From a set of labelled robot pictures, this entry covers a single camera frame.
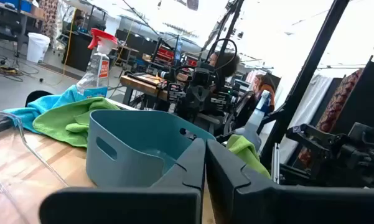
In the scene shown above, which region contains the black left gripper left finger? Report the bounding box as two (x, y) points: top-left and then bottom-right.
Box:
(39, 138), (206, 224)

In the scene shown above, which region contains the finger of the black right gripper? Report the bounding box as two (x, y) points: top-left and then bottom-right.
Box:
(285, 123), (342, 151)

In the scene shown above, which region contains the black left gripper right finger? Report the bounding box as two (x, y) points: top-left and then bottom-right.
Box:
(205, 139), (374, 224)

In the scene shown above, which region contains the blue microfiber towel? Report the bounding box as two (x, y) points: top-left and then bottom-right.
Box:
(2, 84), (85, 134)

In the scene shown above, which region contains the white curtain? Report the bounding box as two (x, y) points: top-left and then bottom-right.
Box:
(279, 74), (334, 164)

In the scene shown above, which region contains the teal plastic basket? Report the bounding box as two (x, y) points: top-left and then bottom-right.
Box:
(85, 109), (217, 189)

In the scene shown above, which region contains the red patterned hanging rug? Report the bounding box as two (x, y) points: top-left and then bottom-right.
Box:
(298, 68), (363, 169)

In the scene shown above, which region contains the black partition panel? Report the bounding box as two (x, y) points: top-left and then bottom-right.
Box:
(331, 55), (374, 138)

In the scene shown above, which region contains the grey spray bottle blue trigger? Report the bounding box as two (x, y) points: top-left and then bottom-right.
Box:
(235, 90), (272, 152)

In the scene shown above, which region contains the person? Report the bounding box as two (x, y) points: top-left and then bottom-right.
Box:
(252, 73), (276, 113)
(208, 51), (241, 82)
(71, 14), (85, 32)

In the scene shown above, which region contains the wooden neighbouring workbench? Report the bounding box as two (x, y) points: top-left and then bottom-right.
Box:
(119, 73), (175, 108)

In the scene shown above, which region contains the clear plastic basket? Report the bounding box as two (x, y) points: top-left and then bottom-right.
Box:
(0, 110), (70, 224)

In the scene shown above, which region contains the clear spray bottle red trigger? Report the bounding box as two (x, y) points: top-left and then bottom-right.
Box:
(76, 27), (119, 99)

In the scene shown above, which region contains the black striped floor mat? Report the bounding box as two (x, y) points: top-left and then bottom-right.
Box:
(37, 61), (85, 81)

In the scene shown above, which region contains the red storage shelving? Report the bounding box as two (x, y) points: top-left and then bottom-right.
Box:
(155, 46), (175, 62)

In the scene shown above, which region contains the black cabinet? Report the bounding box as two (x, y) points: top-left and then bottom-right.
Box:
(63, 30), (94, 73)

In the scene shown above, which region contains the white trash bin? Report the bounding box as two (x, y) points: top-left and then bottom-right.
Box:
(26, 32), (51, 64)

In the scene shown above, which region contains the patterned curtain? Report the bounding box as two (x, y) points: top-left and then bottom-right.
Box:
(39, 0), (60, 41)

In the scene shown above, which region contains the wooden desk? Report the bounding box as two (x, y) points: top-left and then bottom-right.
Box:
(0, 0), (46, 68)

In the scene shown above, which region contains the blue storage bin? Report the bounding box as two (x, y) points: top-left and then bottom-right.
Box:
(0, 0), (34, 13)

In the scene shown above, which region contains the black aluminium table frame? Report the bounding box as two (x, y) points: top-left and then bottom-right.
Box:
(216, 0), (351, 184)

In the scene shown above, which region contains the floor cable bundle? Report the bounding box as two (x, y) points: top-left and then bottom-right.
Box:
(0, 55), (40, 83)

